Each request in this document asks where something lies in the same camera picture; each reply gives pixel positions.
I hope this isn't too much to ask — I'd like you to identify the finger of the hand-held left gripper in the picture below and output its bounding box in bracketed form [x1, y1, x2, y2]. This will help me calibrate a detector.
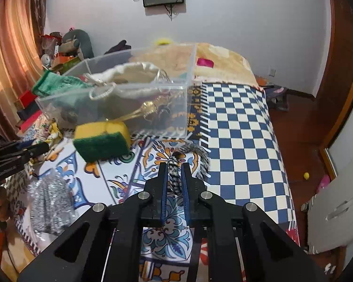
[0, 141, 33, 157]
[0, 142, 51, 168]

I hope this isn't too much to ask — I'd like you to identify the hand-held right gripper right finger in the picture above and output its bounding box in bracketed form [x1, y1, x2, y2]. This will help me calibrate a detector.
[181, 162, 328, 282]

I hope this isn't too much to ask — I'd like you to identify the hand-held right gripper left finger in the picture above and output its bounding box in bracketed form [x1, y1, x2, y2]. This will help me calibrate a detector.
[17, 162, 169, 282]

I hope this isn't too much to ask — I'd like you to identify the black white fringed cloth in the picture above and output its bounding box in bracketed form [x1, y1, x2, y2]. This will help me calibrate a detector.
[168, 141, 213, 197]

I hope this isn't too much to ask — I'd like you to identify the person's left hand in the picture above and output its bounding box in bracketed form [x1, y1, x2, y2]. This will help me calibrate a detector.
[0, 195, 8, 223]

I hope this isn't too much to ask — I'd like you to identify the colourful patterned printed cloth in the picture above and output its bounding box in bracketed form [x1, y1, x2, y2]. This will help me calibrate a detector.
[6, 85, 212, 282]

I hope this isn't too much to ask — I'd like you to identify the red box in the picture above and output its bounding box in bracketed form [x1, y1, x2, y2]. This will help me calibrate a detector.
[18, 90, 37, 106]

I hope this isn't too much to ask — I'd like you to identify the silver steel wool scrubber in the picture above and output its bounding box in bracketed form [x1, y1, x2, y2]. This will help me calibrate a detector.
[28, 170, 77, 235]

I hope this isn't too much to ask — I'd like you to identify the clear plastic box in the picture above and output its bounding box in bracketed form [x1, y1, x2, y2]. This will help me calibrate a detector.
[35, 43, 198, 139]

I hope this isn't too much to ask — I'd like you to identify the blue white checkered blanket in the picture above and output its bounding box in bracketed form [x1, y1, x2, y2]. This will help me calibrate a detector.
[204, 83, 296, 230]

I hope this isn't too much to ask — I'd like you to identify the yellow green sponge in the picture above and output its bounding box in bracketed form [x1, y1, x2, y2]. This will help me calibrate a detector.
[73, 121, 131, 163]

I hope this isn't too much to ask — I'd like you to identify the gold metallic ornament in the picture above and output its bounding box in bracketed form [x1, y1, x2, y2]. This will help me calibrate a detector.
[120, 100, 165, 122]

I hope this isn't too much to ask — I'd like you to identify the green knitted cloth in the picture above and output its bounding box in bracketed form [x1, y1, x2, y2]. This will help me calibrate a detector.
[32, 70, 93, 97]

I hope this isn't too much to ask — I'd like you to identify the orange curtain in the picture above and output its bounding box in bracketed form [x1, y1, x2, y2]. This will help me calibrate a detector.
[0, 0, 48, 141]

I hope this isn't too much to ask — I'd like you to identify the dark stool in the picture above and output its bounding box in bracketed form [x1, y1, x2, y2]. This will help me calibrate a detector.
[265, 85, 289, 112]

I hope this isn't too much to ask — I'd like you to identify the grey plush toy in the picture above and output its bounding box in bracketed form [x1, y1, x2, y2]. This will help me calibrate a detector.
[62, 29, 95, 59]

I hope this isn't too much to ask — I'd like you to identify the pink toy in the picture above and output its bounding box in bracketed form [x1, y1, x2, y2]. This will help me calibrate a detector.
[318, 175, 330, 194]

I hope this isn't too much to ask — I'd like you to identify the wooden door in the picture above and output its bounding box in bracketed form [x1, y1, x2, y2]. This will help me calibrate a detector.
[312, 0, 353, 183]

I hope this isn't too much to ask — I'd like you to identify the cream drawstring pouch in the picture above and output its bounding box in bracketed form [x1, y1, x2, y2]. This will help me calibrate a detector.
[87, 62, 171, 99]

